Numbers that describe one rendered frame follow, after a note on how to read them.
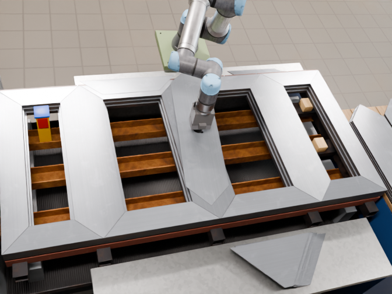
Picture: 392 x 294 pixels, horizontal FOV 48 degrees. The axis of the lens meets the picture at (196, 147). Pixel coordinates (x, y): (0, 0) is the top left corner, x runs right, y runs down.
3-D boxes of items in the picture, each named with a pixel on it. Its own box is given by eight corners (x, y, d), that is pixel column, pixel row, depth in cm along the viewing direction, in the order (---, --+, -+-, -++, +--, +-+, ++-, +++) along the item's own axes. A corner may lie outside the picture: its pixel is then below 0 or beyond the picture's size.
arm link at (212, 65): (199, 51, 178) (195, 69, 171) (226, 59, 179) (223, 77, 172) (195, 65, 184) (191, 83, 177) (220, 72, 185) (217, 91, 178)
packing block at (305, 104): (311, 111, 225) (314, 106, 222) (302, 112, 224) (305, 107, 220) (306, 102, 228) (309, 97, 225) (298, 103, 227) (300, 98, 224)
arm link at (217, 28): (203, 20, 242) (220, -26, 188) (228, 28, 243) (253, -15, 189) (197, 41, 240) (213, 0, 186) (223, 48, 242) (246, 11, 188)
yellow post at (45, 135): (52, 144, 196) (48, 117, 181) (40, 146, 195) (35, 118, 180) (51, 136, 199) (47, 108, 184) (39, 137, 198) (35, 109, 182)
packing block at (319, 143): (324, 151, 210) (328, 147, 207) (315, 153, 209) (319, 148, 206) (319, 142, 214) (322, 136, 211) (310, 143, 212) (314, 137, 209)
